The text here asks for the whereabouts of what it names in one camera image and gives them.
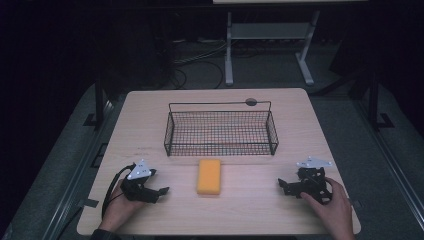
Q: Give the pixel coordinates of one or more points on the person's left hand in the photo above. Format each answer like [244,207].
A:
[120,208]

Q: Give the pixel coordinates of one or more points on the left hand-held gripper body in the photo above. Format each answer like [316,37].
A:
[140,170]

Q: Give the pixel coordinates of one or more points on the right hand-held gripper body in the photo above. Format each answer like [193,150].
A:
[311,181]

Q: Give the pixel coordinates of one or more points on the orange sponge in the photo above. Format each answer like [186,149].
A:
[209,176]

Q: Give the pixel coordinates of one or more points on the person's right hand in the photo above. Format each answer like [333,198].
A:
[333,208]

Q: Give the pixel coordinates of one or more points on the white metal stand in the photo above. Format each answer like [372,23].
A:
[266,31]

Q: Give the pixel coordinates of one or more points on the black round table cap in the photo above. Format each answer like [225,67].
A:
[251,102]

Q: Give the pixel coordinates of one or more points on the black upright post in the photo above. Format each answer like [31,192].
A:
[99,100]

